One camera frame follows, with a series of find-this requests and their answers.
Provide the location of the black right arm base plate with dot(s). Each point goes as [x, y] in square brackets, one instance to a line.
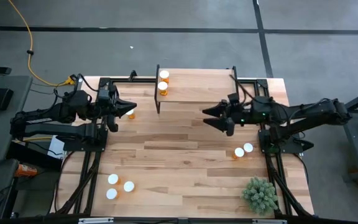
[303, 145]

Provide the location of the silver metal bracket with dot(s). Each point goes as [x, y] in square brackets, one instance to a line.
[269, 221]
[95, 221]

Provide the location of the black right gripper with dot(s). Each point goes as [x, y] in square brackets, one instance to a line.
[242, 115]

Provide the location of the orange and white can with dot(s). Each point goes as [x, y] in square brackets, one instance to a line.
[25, 170]

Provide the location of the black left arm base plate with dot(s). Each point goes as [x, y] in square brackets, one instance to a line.
[73, 146]

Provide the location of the small green artificial plant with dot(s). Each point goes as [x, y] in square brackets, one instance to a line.
[259, 196]

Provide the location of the white paper sheet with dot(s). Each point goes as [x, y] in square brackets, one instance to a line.
[56, 151]

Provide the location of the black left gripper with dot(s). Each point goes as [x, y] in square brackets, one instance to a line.
[107, 105]

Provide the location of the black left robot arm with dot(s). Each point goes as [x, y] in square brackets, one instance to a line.
[57, 130]

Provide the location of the wooden shelf black metal frame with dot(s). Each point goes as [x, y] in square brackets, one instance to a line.
[204, 87]

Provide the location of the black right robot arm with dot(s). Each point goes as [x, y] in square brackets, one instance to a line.
[322, 110]

